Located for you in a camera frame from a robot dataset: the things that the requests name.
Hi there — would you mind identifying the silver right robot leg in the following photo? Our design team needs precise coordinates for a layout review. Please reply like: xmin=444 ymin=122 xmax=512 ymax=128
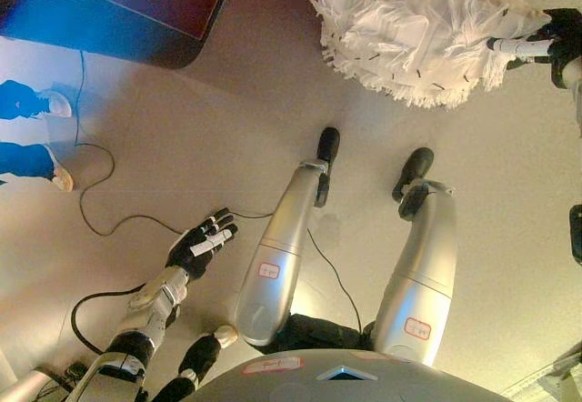
xmin=369 ymin=180 xmax=458 ymax=369

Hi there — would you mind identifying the black rounded device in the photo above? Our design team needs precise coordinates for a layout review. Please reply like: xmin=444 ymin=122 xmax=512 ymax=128
xmin=567 ymin=204 xmax=582 ymax=266

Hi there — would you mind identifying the white fringed pillow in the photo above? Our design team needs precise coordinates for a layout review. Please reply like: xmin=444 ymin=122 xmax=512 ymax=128
xmin=304 ymin=0 xmax=554 ymax=112

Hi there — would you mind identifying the white sneaker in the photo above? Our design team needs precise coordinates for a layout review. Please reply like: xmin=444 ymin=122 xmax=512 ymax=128
xmin=45 ymin=146 xmax=75 ymax=193
xmin=37 ymin=89 xmax=74 ymax=119

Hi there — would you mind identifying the thick black wrist cable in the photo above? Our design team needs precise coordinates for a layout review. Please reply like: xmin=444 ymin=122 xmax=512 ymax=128
xmin=69 ymin=284 xmax=148 ymax=357

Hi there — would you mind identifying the person leg in blue jeans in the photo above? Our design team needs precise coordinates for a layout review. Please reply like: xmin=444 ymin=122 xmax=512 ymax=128
xmin=0 ymin=142 xmax=56 ymax=181
xmin=0 ymin=78 xmax=48 ymax=122

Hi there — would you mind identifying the thin black floor cable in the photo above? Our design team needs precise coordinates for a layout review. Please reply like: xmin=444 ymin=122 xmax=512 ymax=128
xmin=72 ymin=49 xmax=365 ymax=334

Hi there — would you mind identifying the silver left robot leg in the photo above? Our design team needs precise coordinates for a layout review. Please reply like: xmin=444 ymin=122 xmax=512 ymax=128
xmin=234 ymin=160 xmax=331 ymax=347

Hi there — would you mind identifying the black robot waist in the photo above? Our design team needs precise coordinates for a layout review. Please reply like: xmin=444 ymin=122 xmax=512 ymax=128
xmin=271 ymin=312 xmax=379 ymax=357

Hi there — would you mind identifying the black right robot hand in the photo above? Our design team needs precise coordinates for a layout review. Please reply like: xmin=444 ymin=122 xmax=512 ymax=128
xmin=486 ymin=7 xmax=582 ymax=89

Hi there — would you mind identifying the black rod with beige cap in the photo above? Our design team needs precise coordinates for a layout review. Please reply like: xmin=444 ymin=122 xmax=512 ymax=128
xmin=155 ymin=323 xmax=239 ymax=402

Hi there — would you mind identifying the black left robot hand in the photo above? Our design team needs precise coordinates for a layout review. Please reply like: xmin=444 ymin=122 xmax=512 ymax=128
xmin=164 ymin=207 xmax=240 ymax=284

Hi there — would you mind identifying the silver robot leg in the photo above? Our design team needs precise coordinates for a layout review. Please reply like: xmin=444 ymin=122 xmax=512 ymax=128
xmin=369 ymin=180 xmax=458 ymax=369
xmin=234 ymin=160 xmax=331 ymax=347

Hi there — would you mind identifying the grey robot torso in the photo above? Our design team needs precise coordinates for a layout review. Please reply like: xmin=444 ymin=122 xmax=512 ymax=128
xmin=180 ymin=347 xmax=517 ymax=402

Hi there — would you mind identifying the reddish brown table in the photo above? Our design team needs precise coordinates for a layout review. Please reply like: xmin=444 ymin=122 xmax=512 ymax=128
xmin=0 ymin=0 xmax=240 ymax=71

